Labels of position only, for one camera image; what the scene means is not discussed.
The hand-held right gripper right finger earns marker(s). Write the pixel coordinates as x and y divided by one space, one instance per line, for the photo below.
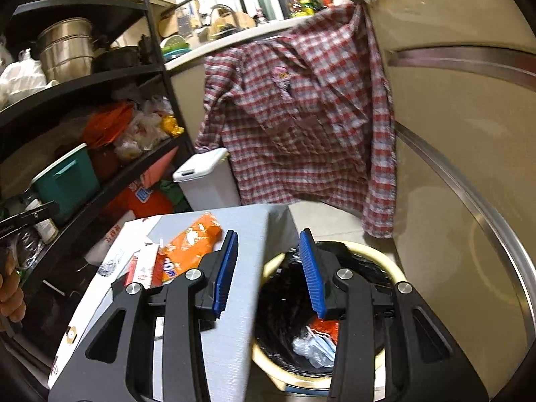
314 278

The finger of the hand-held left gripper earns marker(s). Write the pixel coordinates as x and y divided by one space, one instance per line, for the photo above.
37 212

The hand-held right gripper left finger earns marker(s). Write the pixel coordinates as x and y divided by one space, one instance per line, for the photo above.
224 278

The black bin liner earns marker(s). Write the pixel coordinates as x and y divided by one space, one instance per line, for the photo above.
284 310

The yellow round trash bin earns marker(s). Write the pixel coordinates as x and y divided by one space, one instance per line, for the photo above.
271 266

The orange snack packet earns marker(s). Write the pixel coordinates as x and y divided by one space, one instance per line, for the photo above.
188 243

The orange plastic bag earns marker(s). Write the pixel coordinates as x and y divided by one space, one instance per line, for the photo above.
324 328

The clear plastic bag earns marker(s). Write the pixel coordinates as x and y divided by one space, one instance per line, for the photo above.
302 345

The blue face mask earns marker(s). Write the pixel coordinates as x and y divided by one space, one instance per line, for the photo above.
324 349

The red and white carton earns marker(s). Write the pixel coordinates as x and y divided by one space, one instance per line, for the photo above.
144 266

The person's left hand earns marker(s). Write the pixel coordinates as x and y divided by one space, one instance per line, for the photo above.
10 291

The labelled round canister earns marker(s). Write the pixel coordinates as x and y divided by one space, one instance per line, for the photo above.
46 228

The green storage box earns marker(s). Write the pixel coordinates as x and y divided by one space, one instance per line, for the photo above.
67 184

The white printed cardboard box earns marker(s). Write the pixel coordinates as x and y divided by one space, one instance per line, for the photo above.
125 238

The white lidded bin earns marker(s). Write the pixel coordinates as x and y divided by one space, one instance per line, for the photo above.
209 184

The orange-red printed sack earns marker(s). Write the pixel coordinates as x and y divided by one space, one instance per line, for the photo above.
146 203

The orange bag on shelf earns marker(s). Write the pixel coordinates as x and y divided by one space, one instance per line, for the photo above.
106 123

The white plastic bags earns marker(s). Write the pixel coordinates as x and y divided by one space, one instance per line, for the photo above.
142 130

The white knotted plastic bag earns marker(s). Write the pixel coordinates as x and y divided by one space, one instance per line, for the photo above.
21 75

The black metal shelf rack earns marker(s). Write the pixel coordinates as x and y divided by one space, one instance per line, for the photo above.
83 79

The red plaid shirt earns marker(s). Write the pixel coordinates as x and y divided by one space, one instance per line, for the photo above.
293 134

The large steel pot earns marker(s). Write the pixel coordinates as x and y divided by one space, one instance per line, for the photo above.
67 54

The dark cooking pan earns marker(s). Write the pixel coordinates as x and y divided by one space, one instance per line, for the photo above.
117 56

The stack of colourful bowls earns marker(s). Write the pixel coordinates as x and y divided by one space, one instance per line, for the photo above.
176 48

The white kitchen countertop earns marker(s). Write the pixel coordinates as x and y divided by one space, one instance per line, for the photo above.
259 33

